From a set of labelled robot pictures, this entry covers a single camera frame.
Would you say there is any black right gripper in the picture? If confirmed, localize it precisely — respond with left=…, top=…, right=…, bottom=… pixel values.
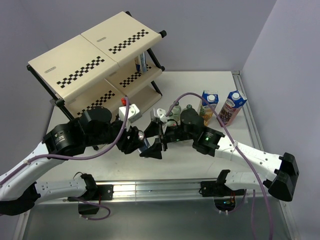
left=139, top=120, right=196, bottom=160

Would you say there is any pineapple juice carton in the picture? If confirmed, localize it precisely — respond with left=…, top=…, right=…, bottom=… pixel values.
left=197, top=90, right=219, bottom=126

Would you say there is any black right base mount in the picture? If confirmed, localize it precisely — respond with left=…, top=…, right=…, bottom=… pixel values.
left=198, top=180, right=247, bottom=215

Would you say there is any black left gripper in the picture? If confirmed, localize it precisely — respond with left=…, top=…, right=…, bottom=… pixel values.
left=85, top=114, right=145, bottom=154

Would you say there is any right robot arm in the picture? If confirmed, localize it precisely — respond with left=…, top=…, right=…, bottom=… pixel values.
left=140, top=108, right=300, bottom=202

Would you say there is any glass bottle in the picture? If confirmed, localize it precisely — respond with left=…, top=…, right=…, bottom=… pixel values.
left=182, top=104, right=193, bottom=111
left=169, top=102, right=182, bottom=125

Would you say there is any red grape juice carton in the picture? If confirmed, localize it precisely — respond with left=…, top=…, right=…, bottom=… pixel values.
left=218, top=90, right=248, bottom=126

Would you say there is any energy drink can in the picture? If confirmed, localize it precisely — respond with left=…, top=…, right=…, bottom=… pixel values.
left=137, top=130, right=150, bottom=153
left=134, top=52, right=148, bottom=74

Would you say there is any aluminium rail frame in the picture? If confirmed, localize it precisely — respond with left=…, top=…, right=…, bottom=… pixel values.
left=13, top=72, right=301, bottom=240

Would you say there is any glass bottle back right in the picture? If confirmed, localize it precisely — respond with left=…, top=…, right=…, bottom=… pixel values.
left=182, top=104, right=193, bottom=111

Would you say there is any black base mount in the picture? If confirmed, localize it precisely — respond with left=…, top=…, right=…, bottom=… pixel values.
left=67, top=184, right=114, bottom=221
left=198, top=180, right=247, bottom=215

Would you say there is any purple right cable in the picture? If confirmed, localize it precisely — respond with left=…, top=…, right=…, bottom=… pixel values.
left=164, top=92, right=276, bottom=240

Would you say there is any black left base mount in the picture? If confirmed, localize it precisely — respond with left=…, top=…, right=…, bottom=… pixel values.
left=67, top=184, right=114, bottom=221

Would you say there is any glass bottle back left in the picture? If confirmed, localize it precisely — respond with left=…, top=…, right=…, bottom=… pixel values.
left=169, top=102, right=182, bottom=125

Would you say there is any beige three-tier shelf rack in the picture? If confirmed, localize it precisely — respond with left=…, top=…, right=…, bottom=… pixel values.
left=27, top=11, right=167, bottom=120

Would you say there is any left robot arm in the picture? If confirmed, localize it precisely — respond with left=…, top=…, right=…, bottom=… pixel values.
left=0, top=103, right=143, bottom=216

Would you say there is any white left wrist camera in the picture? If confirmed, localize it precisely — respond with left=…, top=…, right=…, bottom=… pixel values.
left=118, top=97, right=143, bottom=131

